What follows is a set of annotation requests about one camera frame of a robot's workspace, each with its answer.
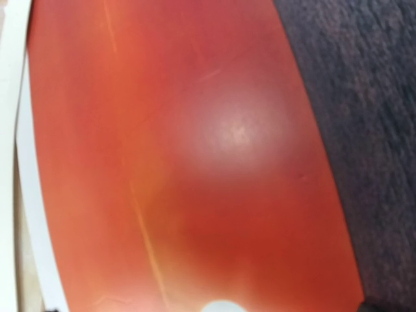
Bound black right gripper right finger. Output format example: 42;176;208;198
357;302;387;312

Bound white photo mat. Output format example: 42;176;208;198
1;1;69;311

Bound red and dark photo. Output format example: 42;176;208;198
29;1;415;311

